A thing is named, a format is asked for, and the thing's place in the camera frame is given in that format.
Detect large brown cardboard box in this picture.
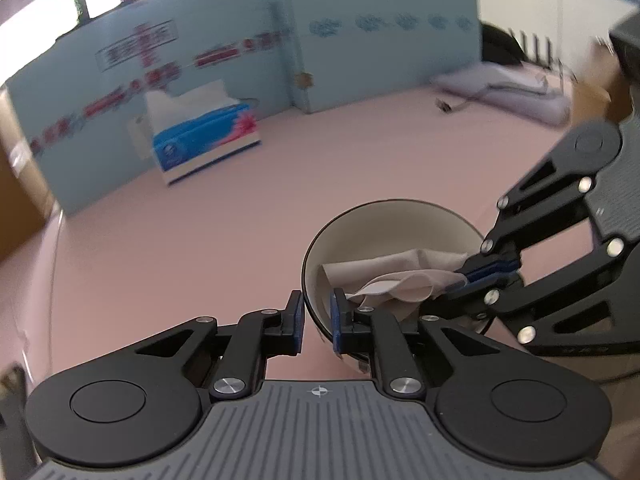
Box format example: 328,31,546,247
0,89,49,262

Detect white plastic bag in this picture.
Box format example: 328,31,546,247
430,62,572,126

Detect white bowl with black rim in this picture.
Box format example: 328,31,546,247
301,200,494,364

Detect small brown cardboard box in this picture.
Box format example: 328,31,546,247
567,39,629,129

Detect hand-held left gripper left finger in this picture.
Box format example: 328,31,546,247
132,290,307,402

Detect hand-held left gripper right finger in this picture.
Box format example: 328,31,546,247
330,287,506,401

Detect black wire rack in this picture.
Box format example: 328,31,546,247
509,29,567,75

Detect blue floral tissue box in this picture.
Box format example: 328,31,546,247
144,79,264,187

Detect black cable with plug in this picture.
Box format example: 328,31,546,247
434,85,551,114

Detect light blue panel blue logos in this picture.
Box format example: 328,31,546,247
281,0,484,115

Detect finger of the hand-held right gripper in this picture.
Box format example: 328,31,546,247
446,236,640,361
461,146,595,282

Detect light blue panel red tape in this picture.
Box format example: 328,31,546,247
2,0,302,217

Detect white tissue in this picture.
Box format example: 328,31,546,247
320,247,473,322

